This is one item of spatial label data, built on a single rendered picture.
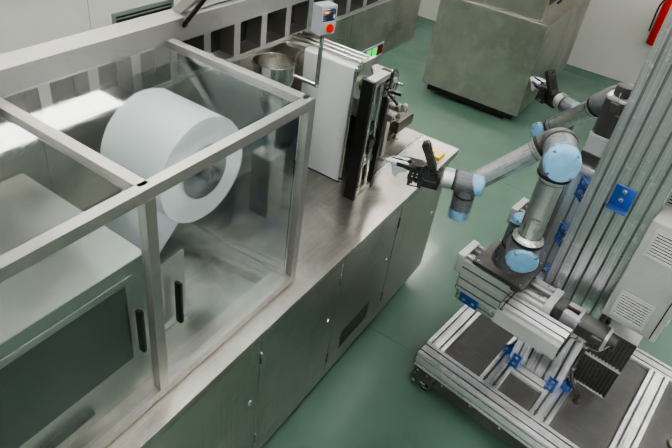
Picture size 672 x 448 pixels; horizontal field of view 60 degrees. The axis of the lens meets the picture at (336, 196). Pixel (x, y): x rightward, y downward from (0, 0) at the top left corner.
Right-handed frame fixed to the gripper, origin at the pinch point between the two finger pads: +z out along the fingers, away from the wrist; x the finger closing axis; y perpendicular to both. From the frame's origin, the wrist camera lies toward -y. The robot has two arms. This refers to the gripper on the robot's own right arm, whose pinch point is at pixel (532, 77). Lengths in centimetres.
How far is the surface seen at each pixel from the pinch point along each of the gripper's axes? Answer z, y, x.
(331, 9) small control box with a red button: -29, -63, -121
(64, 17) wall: 234, 21, -215
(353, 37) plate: 38, -20, -82
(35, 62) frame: -49, -70, -211
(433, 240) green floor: 23, 121, -30
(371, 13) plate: 46, -27, -68
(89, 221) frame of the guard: -111, -64, -204
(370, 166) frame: -25, 10, -102
